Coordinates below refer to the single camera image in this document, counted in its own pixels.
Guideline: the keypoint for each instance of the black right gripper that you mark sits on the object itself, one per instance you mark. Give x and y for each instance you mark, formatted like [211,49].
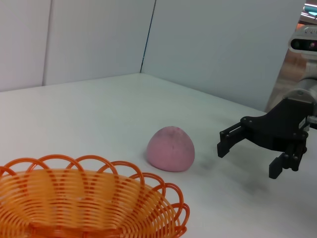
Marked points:
[280,126]

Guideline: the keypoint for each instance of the orange woven plastic basket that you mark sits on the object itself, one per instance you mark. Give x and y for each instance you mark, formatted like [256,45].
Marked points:
[74,198]

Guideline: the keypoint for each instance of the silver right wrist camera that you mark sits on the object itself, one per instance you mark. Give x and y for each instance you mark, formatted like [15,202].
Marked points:
[303,42]

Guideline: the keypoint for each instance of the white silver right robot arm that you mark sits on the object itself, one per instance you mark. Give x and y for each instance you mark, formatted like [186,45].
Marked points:
[307,86]

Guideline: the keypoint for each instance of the pink peach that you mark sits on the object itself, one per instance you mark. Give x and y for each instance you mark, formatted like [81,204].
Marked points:
[171,151]

